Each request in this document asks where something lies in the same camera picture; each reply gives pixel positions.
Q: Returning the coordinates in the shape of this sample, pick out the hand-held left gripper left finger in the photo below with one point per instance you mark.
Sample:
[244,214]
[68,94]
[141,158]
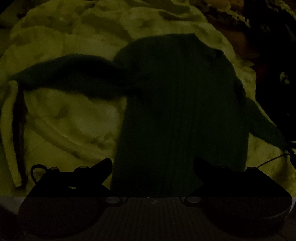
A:
[104,167]

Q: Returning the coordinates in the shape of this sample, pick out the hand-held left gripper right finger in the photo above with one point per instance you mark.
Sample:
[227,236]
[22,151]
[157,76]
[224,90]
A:
[201,167]

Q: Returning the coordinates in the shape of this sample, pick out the dark green ribbed sweater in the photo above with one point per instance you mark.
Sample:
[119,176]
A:
[175,111]

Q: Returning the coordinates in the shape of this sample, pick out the pale leaf print blanket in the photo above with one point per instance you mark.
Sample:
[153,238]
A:
[69,125]

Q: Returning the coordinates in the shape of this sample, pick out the dark cloth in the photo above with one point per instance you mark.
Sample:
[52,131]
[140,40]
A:
[270,46]

